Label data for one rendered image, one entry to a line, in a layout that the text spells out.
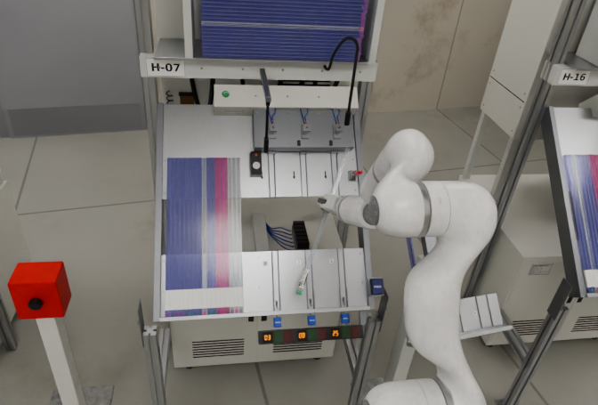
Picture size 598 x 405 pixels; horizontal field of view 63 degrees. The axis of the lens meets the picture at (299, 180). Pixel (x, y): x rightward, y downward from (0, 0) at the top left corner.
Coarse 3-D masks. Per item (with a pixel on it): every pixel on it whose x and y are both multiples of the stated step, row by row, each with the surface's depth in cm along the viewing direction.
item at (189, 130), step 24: (168, 120) 164; (192, 120) 165; (216, 120) 167; (240, 120) 168; (168, 144) 162; (192, 144) 164; (216, 144) 165; (240, 144) 166; (240, 168) 164; (264, 168) 165; (288, 168) 167; (312, 168) 168; (336, 168) 169; (240, 192) 162; (264, 192) 163; (288, 192) 165; (312, 192) 166; (336, 192) 167
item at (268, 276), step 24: (264, 264) 158; (288, 264) 159; (312, 264) 160; (336, 264) 161; (360, 264) 162; (264, 288) 156; (288, 288) 157; (312, 288) 158; (336, 288) 159; (360, 288) 161
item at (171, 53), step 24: (192, 0) 151; (384, 0) 149; (192, 24) 150; (168, 48) 157; (192, 48) 149; (168, 72) 156; (264, 216) 205; (264, 240) 192; (384, 288) 161; (384, 312) 162; (168, 336) 192
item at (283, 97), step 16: (224, 96) 161; (240, 96) 162; (256, 96) 162; (272, 96) 163; (288, 96) 164; (304, 96) 165; (320, 96) 166; (336, 96) 167; (352, 96) 168; (224, 112) 165; (240, 112) 166; (352, 112) 171
